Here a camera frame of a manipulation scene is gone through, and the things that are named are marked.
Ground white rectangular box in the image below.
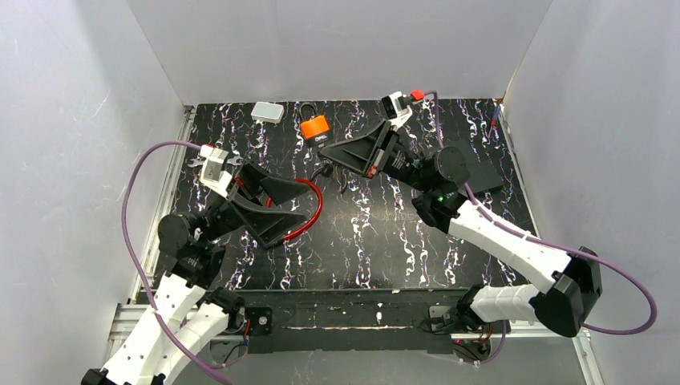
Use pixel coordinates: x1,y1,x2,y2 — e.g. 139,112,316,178
251,101,285,124

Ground silver open-end wrench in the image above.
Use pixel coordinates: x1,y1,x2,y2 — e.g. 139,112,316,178
187,156,243,168

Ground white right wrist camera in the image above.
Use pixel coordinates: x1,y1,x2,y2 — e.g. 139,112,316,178
380,90,425,131

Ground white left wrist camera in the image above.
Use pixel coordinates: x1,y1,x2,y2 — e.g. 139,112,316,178
199,144,232,198

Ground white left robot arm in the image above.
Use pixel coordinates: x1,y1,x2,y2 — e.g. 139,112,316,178
82,161,318,384

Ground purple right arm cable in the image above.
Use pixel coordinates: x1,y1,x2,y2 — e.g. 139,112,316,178
422,90,658,337

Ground red blue pen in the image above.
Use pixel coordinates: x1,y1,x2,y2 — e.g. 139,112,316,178
488,103,503,141

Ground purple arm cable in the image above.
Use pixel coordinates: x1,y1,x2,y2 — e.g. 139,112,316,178
120,140,235,385
422,90,658,337

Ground black flat plate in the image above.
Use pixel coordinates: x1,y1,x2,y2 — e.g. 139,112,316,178
450,140,504,195

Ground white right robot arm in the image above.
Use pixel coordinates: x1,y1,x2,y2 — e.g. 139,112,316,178
319,120,601,338

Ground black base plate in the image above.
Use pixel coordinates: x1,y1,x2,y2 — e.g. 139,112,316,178
193,288,511,356

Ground grey handled pliers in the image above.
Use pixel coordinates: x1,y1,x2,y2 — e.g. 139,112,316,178
340,175,349,195

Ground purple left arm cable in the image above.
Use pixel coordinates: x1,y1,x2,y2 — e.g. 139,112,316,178
120,140,235,385

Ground red cable lock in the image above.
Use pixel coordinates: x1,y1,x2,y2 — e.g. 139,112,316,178
256,178,324,245

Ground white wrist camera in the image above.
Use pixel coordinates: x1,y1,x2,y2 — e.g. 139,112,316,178
199,144,232,198
380,90,425,131

